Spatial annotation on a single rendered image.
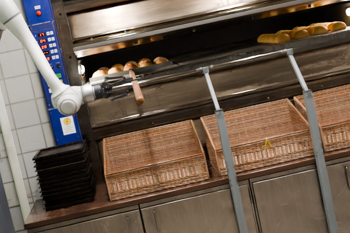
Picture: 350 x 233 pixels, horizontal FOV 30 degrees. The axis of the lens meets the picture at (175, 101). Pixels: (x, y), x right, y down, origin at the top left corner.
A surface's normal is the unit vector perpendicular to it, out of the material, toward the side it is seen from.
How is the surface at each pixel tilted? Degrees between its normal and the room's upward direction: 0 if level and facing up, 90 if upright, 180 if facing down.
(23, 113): 90
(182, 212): 90
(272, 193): 90
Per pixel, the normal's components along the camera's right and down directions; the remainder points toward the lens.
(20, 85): 0.09, 0.10
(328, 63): 0.01, -0.24
